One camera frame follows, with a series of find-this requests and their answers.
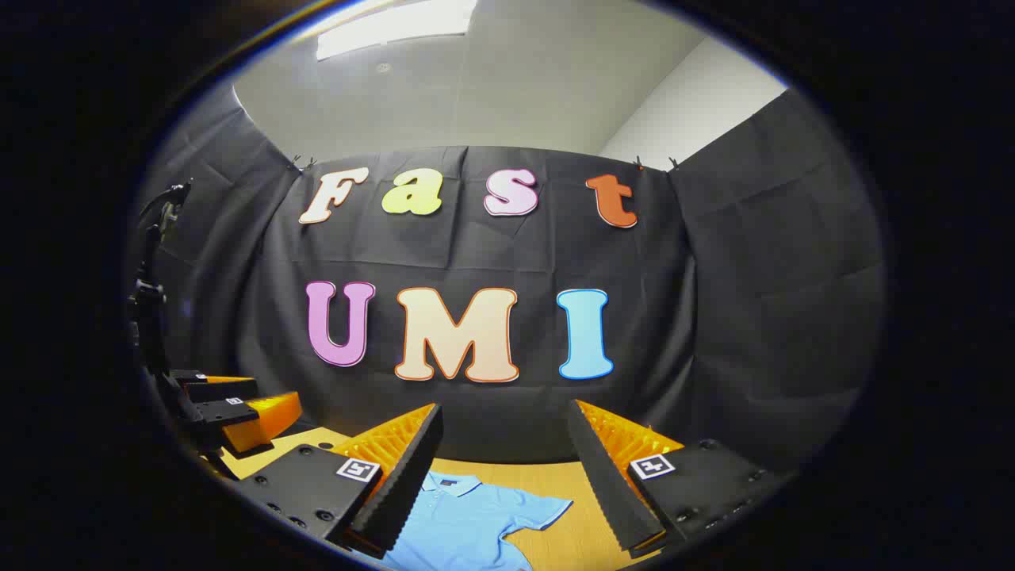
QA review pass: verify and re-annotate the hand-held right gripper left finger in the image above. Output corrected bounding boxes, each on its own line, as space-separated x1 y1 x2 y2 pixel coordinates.
236 403 445 560

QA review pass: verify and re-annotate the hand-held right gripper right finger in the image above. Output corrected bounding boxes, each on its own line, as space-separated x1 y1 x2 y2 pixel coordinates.
567 399 794 556

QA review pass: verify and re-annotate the ceiling light panel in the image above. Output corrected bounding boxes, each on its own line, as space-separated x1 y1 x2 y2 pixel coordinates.
316 0 478 62

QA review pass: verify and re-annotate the light blue polo T-shirt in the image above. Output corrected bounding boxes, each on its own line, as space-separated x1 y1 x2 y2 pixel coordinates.
381 472 573 571

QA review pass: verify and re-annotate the black backdrop cloth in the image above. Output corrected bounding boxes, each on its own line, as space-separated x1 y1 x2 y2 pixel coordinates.
131 87 889 477

